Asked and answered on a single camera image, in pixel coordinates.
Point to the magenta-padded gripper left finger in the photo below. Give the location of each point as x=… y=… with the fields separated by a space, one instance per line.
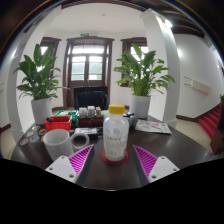
x=80 y=158

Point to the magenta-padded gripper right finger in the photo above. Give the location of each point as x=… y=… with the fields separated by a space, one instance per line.
x=146 y=160

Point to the clear bottle with yellow cap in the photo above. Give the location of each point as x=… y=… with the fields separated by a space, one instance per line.
x=115 y=136

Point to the white speckled mug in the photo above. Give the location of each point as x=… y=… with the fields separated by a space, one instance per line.
x=58 y=145

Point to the black flat device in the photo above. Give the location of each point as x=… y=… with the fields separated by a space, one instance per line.
x=93 y=131

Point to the flat round red coaster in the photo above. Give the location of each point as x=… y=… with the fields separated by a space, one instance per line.
x=113 y=163

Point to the printed paper brochure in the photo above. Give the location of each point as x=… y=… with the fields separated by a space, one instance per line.
x=153 y=126

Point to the red plastic box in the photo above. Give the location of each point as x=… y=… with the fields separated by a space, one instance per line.
x=58 y=125

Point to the brown tray with small jars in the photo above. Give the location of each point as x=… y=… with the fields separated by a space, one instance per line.
x=90 y=118

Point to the dark grey round gadget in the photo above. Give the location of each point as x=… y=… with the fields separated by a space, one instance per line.
x=132 y=120

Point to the round printed sticker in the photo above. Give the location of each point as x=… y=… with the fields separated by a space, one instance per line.
x=34 y=138
x=42 y=131

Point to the green flat box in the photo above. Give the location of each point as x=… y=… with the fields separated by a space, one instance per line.
x=65 y=114

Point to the pale green pouch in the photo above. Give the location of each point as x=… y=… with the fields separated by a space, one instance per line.
x=105 y=114

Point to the black office chair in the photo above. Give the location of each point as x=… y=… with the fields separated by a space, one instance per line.
x=90 y=97

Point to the red carpeted staircase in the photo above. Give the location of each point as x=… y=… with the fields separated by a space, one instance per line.
x=210 y=121

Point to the potted plant in white pot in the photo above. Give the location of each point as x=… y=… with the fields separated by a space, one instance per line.
x=141 y=73
x=40 y=76

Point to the dark wooden double door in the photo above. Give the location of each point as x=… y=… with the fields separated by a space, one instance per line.
x=87 y=66

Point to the dark wooden framed window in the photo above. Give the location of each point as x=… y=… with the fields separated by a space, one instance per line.
x=128 y=46
x=50 y=43

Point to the green exit sign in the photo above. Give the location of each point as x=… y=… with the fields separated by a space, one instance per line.
x=84 y=34

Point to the white wall radiator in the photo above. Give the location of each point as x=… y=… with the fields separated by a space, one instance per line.
x=198 y=85

